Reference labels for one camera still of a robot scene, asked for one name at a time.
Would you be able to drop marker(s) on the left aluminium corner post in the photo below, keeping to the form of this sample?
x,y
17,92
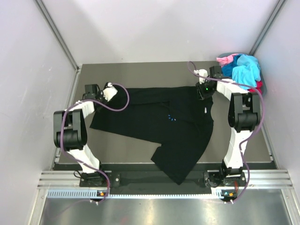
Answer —
x,y
49,20

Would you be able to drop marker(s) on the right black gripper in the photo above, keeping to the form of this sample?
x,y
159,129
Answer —
x,y
202,95

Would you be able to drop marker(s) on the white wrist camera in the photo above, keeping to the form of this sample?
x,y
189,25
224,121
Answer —
x,y
202,74
109,91

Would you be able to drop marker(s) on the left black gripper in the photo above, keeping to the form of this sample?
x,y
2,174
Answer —
x,y
100,93

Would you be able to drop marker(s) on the right aluminium corner post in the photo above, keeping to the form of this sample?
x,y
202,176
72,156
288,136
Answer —
x,y
267,25

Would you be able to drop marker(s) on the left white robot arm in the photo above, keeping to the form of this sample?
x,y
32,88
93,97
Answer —
x,y
70,133

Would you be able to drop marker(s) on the pink t shirt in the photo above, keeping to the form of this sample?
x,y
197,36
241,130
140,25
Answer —
x,y
223,61

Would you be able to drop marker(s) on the aluminium corner post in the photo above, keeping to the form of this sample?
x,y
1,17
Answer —
x,y
49,20
267,25

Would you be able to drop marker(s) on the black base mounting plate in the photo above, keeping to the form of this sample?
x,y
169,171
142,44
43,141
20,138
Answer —
x,y
117,179

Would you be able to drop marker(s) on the blue-grey laundry basket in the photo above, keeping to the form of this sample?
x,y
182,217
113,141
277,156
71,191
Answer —
x,y
263,88

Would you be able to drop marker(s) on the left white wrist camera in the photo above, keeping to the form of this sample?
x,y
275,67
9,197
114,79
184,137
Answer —
x,y
109,91

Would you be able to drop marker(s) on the grey slotted cable duct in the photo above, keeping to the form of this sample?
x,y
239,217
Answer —
x,y
77,193

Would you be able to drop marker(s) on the red t shirt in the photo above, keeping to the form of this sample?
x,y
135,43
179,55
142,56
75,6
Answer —
x,y
259,86

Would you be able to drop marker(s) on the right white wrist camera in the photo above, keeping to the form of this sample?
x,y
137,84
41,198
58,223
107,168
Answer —
x,y
202,74

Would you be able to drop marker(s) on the dark blue t shirt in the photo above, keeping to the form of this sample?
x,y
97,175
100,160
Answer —
x,y
227,70

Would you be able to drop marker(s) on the black t shirt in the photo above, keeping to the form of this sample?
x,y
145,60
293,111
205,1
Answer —
x,y
175,118

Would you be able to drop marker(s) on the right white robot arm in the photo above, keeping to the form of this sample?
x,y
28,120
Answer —
x,y
244,116

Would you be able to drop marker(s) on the light cyan t shirt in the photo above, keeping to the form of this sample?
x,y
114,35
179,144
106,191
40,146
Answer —
x,y
247,71

